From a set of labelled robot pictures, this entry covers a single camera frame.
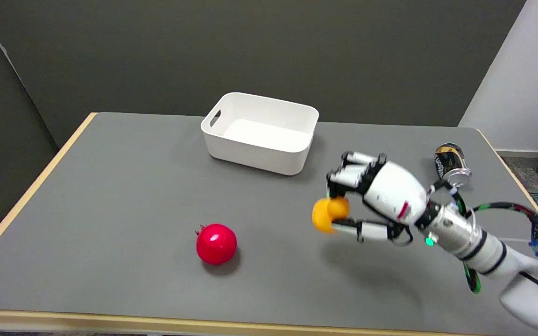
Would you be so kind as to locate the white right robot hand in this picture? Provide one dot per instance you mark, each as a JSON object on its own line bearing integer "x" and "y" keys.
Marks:
{"x": 392, "y": 193}

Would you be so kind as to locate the black and gold can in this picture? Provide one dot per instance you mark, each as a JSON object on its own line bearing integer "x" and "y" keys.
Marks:
{"x": 451, "y": 164}

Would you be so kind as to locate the orange fruit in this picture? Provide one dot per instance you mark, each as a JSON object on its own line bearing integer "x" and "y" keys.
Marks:
{"x": 326, "y": 214}

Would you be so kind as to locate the white plastic box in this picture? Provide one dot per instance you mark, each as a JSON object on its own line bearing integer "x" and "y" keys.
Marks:
{"x": 260, "y": 133}

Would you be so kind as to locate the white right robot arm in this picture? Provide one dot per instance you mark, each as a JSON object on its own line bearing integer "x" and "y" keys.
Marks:
{"x": 493, "y": 259}

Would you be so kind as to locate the red pomegranate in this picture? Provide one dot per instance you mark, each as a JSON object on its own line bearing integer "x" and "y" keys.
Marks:
{"x": 216, "y": 243}

